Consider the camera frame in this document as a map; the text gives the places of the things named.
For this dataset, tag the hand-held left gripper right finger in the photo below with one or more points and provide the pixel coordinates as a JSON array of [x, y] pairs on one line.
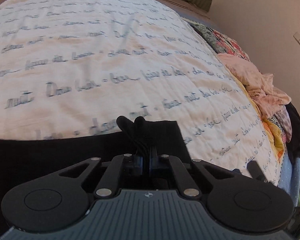
[[176, 175]]

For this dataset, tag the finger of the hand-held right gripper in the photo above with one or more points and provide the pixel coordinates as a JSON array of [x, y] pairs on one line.
[[256, 171]]

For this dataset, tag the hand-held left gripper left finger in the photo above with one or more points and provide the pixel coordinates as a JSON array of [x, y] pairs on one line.
[[115, 172]]

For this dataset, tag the black pants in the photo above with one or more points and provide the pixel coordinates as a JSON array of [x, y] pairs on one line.
[[52, 160]]

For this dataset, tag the blue mattress cover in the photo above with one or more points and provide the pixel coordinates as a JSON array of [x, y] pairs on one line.
[[290, 180]]

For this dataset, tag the grey patterned cloth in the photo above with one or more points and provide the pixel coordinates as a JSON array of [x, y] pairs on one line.
[[282, 125]]

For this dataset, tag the dark cloth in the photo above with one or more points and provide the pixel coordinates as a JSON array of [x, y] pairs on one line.
[[296, 130]]

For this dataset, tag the pink crumpled cloth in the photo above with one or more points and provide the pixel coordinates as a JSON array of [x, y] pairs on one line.
[[252, 80]]

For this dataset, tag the white script-printed blanket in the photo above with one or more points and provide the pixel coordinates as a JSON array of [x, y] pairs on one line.
[[115, 67]]

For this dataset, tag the colourful patterned quilt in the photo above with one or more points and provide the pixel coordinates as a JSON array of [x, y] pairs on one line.
[[227, 43]]

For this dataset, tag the grey bed sheet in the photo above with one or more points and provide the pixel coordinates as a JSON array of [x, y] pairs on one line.
[[165, 2]]

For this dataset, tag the wall switch plate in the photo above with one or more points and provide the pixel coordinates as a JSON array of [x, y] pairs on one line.
[[298, 39]]

